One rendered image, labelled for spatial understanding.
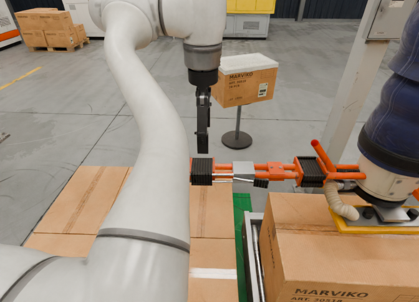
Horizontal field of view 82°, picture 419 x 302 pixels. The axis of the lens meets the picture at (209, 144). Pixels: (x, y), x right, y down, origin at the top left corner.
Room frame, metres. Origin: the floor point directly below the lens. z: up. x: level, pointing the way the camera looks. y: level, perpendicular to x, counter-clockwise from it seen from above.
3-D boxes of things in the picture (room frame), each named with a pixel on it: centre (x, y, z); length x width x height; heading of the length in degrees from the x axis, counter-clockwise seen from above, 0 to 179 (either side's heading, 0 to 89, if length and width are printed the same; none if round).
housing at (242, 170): (0.59, -0.11, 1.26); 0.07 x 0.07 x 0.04; 89
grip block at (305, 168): (0.58, -0.33, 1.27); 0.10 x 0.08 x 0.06; 179
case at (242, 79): (2.53, -0.35, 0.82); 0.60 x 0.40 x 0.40; 111
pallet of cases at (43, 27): (7.04, 4.15, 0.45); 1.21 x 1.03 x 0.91; 87
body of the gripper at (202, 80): (0.58, 0.02, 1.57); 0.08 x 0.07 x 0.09; 178
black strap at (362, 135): (0.58, -0.58, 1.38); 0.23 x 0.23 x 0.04
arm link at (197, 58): (0.58, 0.02, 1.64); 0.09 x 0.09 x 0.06
